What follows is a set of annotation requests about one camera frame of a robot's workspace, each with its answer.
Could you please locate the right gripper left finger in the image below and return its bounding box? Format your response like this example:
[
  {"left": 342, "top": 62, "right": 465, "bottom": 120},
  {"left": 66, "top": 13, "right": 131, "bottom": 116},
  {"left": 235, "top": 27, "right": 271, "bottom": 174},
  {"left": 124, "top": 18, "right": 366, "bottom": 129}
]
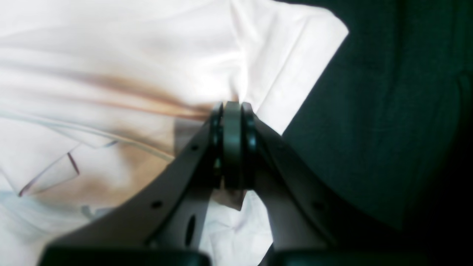
[{"left": 40, "top": 102, "right": 243, "bottom": 266}]

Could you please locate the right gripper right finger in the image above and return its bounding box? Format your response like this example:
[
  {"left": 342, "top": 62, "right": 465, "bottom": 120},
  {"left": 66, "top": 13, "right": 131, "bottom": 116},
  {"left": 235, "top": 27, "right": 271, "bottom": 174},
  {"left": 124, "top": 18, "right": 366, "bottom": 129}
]
[{"left": 242, "top": 103, "right": 433, "bottom": 266}]

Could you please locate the pink T-shirt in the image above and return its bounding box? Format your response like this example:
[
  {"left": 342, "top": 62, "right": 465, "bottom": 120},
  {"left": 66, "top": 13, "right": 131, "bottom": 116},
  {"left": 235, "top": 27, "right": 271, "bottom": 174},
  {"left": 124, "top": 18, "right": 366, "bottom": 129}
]
[{"left": 1, "top": 0, "right": 349, "bottom": 266}]

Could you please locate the black table cloth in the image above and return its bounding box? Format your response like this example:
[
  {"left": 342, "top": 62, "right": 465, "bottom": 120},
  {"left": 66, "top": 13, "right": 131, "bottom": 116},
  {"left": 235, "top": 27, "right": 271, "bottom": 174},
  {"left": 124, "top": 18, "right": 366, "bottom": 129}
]
[{"left": 283, "top": 0, "right": 472, "bottom": 266}]

